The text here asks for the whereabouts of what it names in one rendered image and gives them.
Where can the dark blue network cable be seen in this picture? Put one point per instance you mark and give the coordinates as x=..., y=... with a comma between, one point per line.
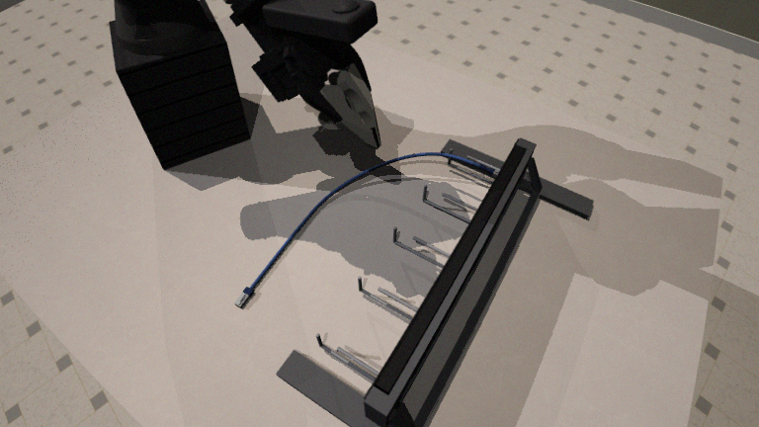
x=482, y=167

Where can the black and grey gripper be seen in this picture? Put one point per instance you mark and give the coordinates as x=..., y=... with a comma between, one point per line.
x=306, y=60

